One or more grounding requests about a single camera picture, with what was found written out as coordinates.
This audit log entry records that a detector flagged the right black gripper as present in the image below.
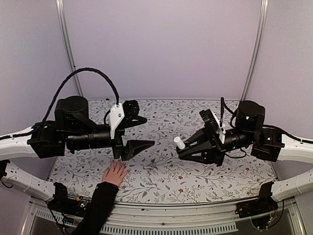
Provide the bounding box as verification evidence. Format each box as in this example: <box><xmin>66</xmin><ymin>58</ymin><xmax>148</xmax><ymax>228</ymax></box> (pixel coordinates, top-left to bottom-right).
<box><xmin>176</xmin><ymin>125</ymin><xmax>255</xmax><ymax>167</ymax></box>

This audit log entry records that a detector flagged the white capped nail polish bottle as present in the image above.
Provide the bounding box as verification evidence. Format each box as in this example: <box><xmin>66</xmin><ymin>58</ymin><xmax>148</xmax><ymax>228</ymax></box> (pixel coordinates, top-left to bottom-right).
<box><xmin>174</xmin><ymin>136</ymin><xmax>186</xmax><ymax>150</ymax></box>

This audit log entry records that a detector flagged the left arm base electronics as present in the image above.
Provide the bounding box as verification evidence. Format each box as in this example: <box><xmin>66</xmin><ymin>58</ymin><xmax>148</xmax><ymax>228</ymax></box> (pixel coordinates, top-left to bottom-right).
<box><xmin>46</xmin><ymin>182</ymin><xmax>89</xmax><ymax>231</ymax></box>

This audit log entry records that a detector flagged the black sleeved forearm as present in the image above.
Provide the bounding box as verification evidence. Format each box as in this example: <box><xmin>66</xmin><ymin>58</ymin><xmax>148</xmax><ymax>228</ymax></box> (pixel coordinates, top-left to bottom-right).
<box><xmin>71</xmin><ymin>182</ymin><xmax>118</xmax><ymax>235</ymax></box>

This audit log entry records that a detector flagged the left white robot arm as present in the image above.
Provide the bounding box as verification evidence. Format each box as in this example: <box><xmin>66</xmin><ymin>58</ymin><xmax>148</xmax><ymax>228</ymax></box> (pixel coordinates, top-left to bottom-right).
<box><xmin>0</xmin><ymin>96</ymin><xmax>155</xmax><ymax>212</ymax></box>

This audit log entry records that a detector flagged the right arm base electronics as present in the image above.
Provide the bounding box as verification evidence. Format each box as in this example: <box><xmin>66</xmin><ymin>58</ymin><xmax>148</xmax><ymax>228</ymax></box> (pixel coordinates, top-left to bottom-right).
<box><xmin>235</xmin><ymin>182</ymin><xmax>285</xmax><ymax>231</ymax></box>

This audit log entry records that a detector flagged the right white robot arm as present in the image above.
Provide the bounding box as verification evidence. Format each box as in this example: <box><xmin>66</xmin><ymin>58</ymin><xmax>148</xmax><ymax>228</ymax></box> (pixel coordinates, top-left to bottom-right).
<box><xmin>174</xmin><ymin>100</ymin><xmax>313</xmax><ymax>166</ymax></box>

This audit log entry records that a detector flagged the person's bare hand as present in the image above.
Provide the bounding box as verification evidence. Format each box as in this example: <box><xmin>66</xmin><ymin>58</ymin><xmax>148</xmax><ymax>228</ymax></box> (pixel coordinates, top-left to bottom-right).
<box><xmin>102</xmin><ymin>160</ymin><xmax>130</xmax><ymax>187</ymax></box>

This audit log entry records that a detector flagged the floral patterned table mat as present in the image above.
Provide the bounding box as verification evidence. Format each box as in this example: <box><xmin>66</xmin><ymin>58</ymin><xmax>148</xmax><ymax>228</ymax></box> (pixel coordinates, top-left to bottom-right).
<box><xmin>48</xmin><ymin>100</ymin><xmax>276</xmax><ymax>204</ymax></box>

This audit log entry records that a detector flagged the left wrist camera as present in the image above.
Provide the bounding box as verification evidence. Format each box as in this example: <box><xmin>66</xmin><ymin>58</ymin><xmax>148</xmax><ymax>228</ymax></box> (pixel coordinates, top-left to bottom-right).
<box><xmin>109</xmin><ymin>100</ymin><xmax>139</xmax><ymax>140</ymax></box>

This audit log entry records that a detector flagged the left black braided cable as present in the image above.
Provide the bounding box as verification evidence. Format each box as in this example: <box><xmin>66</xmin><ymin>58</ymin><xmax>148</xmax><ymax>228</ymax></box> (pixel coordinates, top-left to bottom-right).
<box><xmin>41</xmin><ymin>68</ymin><xmax>120</xmax><ymax>123</ymax></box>

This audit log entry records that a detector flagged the metal table front rail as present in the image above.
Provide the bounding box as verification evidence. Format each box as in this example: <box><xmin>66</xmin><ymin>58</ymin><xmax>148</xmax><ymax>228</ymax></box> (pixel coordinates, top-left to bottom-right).
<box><xmin>21</xmin><ymin>190</ymin><xmax>306</xmax><ymax>235</ymax></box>

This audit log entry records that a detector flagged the left aluminium frame post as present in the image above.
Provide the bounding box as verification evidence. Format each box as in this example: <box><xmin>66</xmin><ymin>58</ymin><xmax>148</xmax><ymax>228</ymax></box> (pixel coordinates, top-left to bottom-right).
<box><xmin>55</xmin><ymin>0</ymin><xmax>86</xmax><ymax>97</ymax></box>

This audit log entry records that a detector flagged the aluminium frame post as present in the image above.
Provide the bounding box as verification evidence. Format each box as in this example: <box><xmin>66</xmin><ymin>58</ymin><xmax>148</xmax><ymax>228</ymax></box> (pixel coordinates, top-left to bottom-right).
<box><xmin>55</xmin><ymin>0</ymin><xmax>86</xmax><ymax>97</ymax></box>
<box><xmin>240</xmin><ymin>0</ymin><xmax>269</xmax><ymax>101</ymax></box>

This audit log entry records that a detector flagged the right aluminium frame post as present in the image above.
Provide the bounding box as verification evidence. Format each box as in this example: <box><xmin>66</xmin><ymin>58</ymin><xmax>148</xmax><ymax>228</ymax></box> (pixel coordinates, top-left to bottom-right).
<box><xmin>240</xmin><ymin>0</ymin><xmax>269</xmax><ymax>101</ymax></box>

